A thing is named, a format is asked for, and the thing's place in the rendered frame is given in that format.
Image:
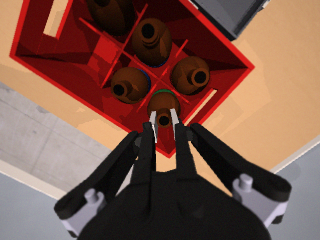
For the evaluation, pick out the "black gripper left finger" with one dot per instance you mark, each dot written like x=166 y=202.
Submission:
x=76 y=208

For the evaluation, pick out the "dark grey tray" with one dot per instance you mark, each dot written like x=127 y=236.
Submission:
x=229 y=15

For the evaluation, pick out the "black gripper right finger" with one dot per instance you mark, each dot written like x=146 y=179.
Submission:
x=263 y=192

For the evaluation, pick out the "red bottle crate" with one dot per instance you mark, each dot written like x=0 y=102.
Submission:
x=78 y=59

